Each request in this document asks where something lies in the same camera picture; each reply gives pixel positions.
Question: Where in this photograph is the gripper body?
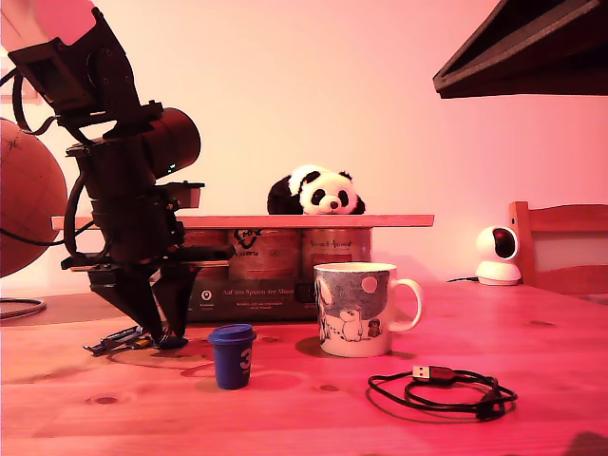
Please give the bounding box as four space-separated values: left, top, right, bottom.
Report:
60 189 238 276

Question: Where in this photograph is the key bunch with metal opener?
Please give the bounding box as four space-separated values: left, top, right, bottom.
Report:
83 325 190 357

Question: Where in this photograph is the wooden shelf board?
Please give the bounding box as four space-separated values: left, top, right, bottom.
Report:
50 214 436 232

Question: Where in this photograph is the grey table mat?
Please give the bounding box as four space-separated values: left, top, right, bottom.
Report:
0 291 123 328

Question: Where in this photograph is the dark cardboard can tray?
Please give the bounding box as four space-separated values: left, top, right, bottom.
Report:
185 265 319 324

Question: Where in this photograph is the small blue lidded cup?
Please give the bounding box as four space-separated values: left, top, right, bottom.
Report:
207 323 258 391

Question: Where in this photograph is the brown globe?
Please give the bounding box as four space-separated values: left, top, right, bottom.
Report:
0 117 69 278

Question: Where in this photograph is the wooden chair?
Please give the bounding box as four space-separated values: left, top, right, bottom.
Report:
507 201 608 305

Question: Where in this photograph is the tin can with red label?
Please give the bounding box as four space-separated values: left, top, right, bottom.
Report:
301 230 373 279

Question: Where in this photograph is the white cartoon print mug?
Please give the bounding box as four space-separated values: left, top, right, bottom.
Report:
313 262 425 359

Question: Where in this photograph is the panda plush toy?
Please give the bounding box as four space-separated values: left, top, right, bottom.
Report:
266 164 368 218

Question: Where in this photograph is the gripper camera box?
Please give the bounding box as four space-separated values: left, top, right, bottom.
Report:
165 180 206 211

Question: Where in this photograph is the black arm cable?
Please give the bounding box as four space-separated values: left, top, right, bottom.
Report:
63 173 97 258
0 69 54 137
0 226 67 249

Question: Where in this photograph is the metal globe stand ring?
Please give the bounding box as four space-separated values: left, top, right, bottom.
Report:
0 297 48 321

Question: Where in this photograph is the white security camera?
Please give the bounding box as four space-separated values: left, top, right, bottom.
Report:
475 225 523 287

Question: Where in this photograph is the black USB cable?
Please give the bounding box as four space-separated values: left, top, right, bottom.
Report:
367 364 519 422

